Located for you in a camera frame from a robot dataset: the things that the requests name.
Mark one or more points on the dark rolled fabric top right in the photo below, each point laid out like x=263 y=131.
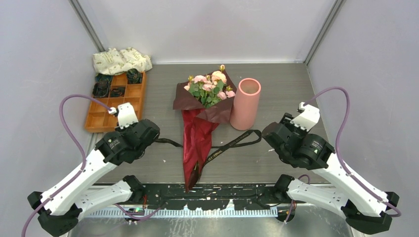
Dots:
x=134 y=76

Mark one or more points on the pink cylindrical vase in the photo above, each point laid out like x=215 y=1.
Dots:
x=246 y=100

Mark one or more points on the dark rolled fabric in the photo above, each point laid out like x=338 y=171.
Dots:
x=118 y=91
x=101 y=89
x=102 y=77
x=134 y=76

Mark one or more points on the cream patterned cloth bag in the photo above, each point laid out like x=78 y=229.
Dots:
x=115 y=62

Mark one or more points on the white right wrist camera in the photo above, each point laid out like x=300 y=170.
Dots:
x=309 y=116

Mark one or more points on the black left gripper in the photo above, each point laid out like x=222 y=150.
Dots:
x=123 y=131

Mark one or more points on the maroon and red wrapping paper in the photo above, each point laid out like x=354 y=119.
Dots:
x=198 y=125

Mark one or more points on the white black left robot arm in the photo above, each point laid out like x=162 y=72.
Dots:
x=61 y=207

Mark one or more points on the dark rolled fabric top left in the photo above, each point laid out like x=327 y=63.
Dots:
x=102 y=77

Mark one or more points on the aluminium rail frame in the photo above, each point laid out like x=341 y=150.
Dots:
x=134 y=213

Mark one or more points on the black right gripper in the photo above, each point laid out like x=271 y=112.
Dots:
x=285 y=121

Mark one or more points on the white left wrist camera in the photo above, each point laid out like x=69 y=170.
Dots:
x=125 y=115

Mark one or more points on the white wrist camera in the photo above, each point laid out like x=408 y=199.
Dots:
x=309 y=116
x=125 y=115

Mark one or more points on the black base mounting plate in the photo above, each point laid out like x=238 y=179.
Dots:
x=246 y=196

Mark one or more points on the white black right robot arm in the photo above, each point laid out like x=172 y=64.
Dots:
x=360 y=204

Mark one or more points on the pink flower bouquet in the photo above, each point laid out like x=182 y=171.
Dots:
x=211 y=88

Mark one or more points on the dark rolled fabric middle left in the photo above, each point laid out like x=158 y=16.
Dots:
x=101 y=89

